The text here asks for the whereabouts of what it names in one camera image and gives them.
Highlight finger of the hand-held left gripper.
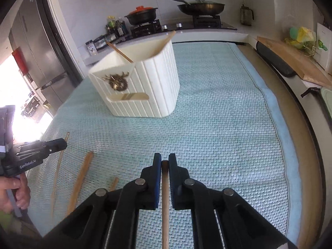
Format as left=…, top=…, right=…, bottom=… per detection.
left=15, top=139, right=67, bottom=153
left=18, top=147, right=67, bottom=162

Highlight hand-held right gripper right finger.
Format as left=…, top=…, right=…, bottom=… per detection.
left=168, top=153, right=298, bottom=249

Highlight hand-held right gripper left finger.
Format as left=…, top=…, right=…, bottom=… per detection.
left=43, top=153, right=163, bottom=249

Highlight cream ribbed utensil holder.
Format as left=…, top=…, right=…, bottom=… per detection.
left=88, top=40, right=181, bottom=118

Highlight person's left hand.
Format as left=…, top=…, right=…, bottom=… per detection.
left=0, top=172, right=31, bottom=214

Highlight light blue woven mat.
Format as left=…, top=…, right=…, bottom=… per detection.
left=27, top=43, right=296, bottom=249

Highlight grey refrigerator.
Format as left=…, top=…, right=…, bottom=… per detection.
left=8, top=0, right=76, bottom=115

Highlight red hanging bag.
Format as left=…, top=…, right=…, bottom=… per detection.
left=12, top=47, right=29, bottom=76

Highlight black lid seasoning jar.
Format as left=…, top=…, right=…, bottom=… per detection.
left=85, top=39, right=95, bottom=56

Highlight dark sauce bottle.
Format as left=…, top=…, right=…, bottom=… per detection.
left=117, top=18, right=128, bottom=37

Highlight black gas stove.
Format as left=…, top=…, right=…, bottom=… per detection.
left=130, top=16, right=238, bottom=38

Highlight black clay pot red lid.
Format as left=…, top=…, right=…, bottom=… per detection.
left=124, top=5, right=159, bottom=26

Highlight green cutting board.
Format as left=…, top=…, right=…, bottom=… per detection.
left=320, top=87, right=332, bottom=126

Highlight black wok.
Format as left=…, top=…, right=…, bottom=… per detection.
left=165, top=0, right=226, bottom=16

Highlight wooden cutting board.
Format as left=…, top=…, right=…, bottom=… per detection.
left=255, top=37, right=332, bottom=89

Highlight glass wok lid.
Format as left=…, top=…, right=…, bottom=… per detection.
left=178, top=0, right=225, bottom=7

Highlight glass pitcher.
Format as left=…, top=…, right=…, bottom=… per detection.
left=240, top=4, right=254, bottom=27

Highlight yellow green plastic bags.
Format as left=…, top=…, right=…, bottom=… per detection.
left=285, top=26, right=316, bottom=50

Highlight white knife block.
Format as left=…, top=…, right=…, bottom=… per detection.
left=316, top=23, right=332, bottom=68

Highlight black door frame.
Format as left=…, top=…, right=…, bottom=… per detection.
left=34, top=0, right=84, bottom=89

